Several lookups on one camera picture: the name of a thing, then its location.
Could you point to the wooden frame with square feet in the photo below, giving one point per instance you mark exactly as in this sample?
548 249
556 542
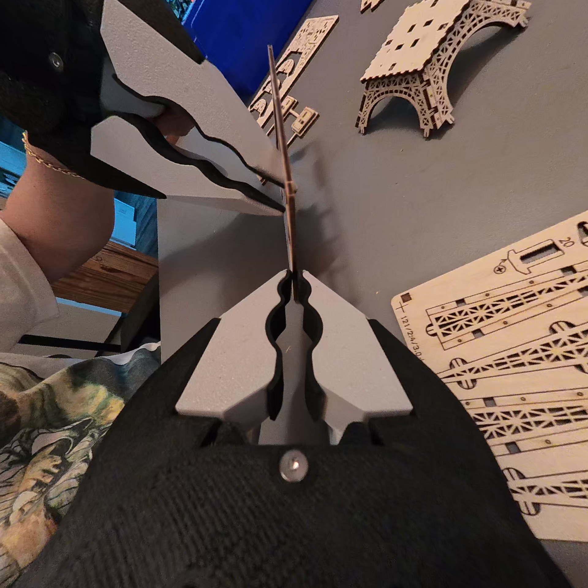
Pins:
305 120

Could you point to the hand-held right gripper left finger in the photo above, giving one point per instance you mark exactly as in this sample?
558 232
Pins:
229 367

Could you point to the small jagged wooden plate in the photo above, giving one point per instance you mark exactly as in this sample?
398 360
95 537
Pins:
371 4

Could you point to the person's left forearm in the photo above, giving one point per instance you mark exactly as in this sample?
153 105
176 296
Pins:
55 220

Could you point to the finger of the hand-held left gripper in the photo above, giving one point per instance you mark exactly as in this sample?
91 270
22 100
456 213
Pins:
138 156
183 82

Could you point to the grey desk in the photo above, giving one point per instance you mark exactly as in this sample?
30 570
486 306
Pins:
390 206

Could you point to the wooden beam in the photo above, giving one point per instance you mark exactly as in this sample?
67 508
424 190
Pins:
110 275

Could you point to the wooden tower base model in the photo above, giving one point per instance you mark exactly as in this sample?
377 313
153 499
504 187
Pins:
413 46

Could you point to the wooden sheet with lattice parts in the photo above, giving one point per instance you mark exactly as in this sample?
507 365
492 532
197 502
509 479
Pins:
500 452

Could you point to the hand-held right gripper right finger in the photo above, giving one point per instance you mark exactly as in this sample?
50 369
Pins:
358 367

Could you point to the blue plastic bin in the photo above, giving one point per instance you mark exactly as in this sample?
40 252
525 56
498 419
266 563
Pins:
239 41

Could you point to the person's printed shirt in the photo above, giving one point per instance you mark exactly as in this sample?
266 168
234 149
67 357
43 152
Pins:
55 436

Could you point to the wooden sheet with square plate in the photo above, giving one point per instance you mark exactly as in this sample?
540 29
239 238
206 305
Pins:
290 229

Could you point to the person's left hand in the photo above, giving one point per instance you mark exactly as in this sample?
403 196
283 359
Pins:
174 124

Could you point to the wooden sheet with arch cutouts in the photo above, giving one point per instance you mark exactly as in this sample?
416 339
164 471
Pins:
312 41

